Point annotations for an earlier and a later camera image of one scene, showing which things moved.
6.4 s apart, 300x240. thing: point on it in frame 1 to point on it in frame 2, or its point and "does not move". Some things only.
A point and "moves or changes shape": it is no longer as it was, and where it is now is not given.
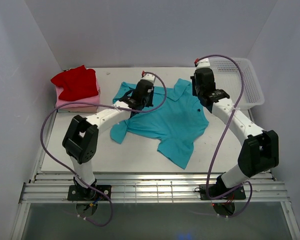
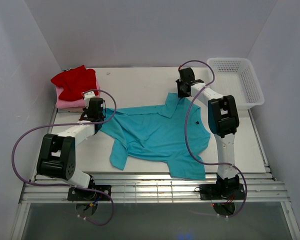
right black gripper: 193,82 to 180,94
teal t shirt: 173,124 moves or changes shape
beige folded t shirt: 84,109 does not move
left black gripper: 149,103 to 85,110
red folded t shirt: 77,83 does not move
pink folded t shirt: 94,99 does not move
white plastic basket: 228,79 does not move
